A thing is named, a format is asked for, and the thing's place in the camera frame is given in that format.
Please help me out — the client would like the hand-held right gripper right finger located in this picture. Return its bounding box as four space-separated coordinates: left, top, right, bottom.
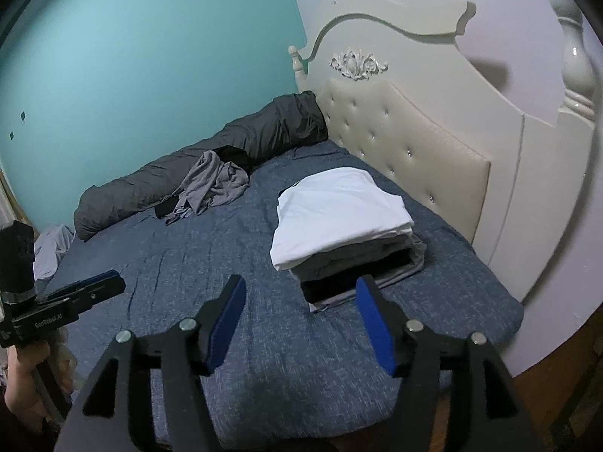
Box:
355 275 533 452

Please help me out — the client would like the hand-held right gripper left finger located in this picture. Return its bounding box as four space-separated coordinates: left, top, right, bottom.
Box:
54 274 248 452

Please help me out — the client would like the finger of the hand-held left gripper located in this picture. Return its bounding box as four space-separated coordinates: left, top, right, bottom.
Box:
70 270 121 293
38 280 125 314

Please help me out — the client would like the white shirt with black trim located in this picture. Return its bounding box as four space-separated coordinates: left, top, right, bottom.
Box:
277 167 414 241

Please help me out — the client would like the person's left forearm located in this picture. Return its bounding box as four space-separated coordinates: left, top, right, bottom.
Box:
0 395 62 452

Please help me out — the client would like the person's left hand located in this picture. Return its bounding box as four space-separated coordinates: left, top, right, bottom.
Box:
2 330 76 429

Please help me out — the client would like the light grey crumpled sheet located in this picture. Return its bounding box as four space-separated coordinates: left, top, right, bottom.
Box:
33 226 75 279

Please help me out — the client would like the bed with blue sheet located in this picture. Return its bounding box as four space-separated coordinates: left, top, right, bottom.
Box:
42 139 525 450

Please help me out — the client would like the dark grey rolled duvet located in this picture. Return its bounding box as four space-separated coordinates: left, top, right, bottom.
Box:
73 90 329 242

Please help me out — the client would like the grey crumpled garment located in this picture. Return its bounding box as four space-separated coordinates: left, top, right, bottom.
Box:
164 151 250 226

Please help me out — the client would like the black crumpled garment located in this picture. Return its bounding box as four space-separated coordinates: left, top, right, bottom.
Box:
214 146 253 173

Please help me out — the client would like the cream bed headboard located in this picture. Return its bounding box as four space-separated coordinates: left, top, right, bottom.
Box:
288 1 603 302

